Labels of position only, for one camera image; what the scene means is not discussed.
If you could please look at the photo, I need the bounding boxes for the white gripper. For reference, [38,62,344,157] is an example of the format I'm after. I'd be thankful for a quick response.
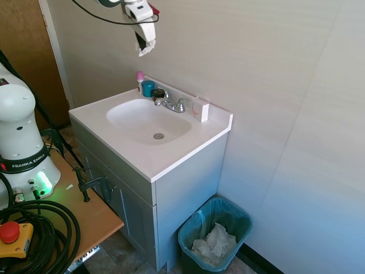
[134,21,157,50]

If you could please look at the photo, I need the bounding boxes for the teal trash bag liner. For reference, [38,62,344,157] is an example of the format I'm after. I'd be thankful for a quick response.
[178,197,254,259]

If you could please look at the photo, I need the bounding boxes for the large discarded white tissue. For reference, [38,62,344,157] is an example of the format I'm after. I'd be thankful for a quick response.
[205,222,237,257]

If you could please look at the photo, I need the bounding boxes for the small discarded white tissue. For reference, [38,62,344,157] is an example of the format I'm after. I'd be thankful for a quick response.
[191,238,212,255]

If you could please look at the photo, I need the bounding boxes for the dark green trash bin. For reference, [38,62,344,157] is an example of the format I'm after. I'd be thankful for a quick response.
[178,197,254,272]

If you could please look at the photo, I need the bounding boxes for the white bottle with pink cap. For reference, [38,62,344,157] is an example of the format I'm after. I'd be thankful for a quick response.
[136,71,145,94]

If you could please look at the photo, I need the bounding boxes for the teal plastic cup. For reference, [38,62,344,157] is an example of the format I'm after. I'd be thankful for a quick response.
[141,80,156,98]

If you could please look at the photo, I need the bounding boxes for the white cardboard box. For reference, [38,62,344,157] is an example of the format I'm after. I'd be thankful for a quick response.
[191,96,210,123]

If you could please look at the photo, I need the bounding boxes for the brown wooden door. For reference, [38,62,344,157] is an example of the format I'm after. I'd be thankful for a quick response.
[0,0,71,131]

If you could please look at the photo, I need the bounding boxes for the white sink countertop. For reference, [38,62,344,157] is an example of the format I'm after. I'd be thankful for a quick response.
[68,75,234,183]

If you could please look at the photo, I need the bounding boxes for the black C-clamp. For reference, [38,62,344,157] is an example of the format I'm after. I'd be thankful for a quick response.
[72,167,112,203]
[39,128,65,156]

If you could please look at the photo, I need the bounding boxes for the grey vanity cabinet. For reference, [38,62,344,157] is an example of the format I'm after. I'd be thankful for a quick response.
[70,118,229,272]

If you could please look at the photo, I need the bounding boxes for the wooden table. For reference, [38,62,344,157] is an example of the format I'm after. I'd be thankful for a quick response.
[0,128,125,274]

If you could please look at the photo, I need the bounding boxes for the yellow emergency stop box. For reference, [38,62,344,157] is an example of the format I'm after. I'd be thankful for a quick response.
[0,222,35,259]

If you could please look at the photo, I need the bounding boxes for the wrist camera with red mount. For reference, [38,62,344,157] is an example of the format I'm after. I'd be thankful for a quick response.
[124,1,161,22]

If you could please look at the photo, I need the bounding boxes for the thin black camera cable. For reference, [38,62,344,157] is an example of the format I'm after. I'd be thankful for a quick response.
[71,0,160,26]

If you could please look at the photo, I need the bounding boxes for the chrome two-handle faucet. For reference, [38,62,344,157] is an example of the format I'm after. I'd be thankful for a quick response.
[153,90,191,114]

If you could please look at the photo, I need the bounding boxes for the white door frame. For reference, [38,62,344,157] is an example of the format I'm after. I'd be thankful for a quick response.
[38,0,76,110]

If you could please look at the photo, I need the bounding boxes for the coiled black cable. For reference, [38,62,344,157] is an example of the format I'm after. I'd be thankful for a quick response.
[0,199,82,274]

